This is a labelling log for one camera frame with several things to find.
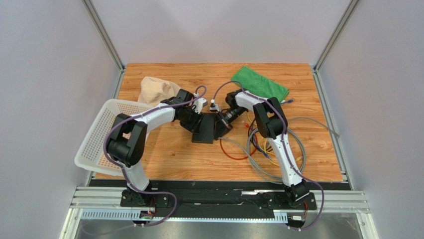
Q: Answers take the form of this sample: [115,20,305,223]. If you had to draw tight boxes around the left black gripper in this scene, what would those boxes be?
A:
[178,106,205,135]

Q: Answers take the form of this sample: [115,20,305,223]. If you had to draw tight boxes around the black network switch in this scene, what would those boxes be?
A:
[192,113,215,144]

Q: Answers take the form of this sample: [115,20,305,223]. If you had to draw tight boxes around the black ethernet cable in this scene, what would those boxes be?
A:
[248,124,276,153]

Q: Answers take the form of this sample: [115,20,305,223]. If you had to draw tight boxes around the grey ethernet cable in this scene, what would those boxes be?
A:
[218,117,341,185]

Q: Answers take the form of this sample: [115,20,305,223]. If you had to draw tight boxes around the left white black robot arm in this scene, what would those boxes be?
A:
[103,89,208,201]

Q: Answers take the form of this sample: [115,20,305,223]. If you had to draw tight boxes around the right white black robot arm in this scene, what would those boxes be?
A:
[213,89,310,207]

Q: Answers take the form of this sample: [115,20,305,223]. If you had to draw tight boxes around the green cloth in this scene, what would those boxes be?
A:
[231,66,290,102]

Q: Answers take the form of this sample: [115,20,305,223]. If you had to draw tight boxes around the beige cloth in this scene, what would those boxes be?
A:
[137,76,181,106]

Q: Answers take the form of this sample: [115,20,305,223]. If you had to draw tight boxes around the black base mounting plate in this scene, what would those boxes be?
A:
[120,180,318,219]

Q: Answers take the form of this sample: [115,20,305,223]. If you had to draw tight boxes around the white plastic basket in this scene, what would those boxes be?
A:
[74,98,155,177]

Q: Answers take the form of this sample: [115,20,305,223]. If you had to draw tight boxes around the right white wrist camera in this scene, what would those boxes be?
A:
[210,99,222,113]

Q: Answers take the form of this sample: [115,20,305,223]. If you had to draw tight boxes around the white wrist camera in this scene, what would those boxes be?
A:
[210,99,222,113]
[191,98,208,114]

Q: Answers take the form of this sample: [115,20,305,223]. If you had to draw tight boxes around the red ethernet cable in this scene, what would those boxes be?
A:
[241,120,257,146]
[219,139,259,161]

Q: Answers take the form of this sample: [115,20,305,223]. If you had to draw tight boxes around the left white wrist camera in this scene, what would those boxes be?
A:
[191,98,208,114]

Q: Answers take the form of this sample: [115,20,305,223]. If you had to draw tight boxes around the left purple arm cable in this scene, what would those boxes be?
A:
[103,85,208,228]

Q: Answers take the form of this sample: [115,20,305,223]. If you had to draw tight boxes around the aluminium frame rail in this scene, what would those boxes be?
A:
[60,187,378,239]

